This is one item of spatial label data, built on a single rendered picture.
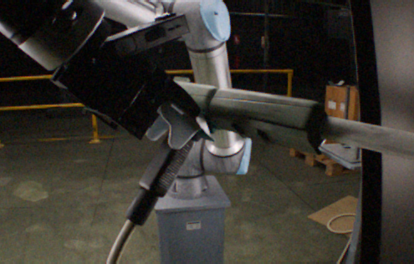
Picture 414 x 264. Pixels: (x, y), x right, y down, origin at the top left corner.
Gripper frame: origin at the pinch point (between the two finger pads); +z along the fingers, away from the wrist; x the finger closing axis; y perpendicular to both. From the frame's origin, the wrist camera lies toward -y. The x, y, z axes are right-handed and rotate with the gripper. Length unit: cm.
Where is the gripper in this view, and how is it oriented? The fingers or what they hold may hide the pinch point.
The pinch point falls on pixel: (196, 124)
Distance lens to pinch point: 45.8
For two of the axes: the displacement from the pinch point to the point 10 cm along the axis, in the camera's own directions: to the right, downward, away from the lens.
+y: -4.9, 8.3, -2.5
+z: 5.6, 5.2, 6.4
